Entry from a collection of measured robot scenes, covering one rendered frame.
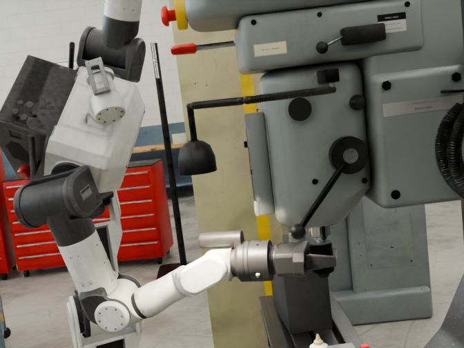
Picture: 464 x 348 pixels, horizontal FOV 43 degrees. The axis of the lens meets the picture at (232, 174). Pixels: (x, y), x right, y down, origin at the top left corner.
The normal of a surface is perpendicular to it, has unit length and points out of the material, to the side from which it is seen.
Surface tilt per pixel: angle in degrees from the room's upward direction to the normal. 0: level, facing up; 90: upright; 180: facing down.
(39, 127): 57
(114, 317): 101
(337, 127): 90
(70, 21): 90
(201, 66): 90
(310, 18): 90
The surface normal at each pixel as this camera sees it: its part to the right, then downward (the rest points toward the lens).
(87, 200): 0.94, -0.22
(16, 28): 0.04, 0.13
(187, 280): -0.22, 0.15
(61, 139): 0.26, -0.46
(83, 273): -0.10, 0.34
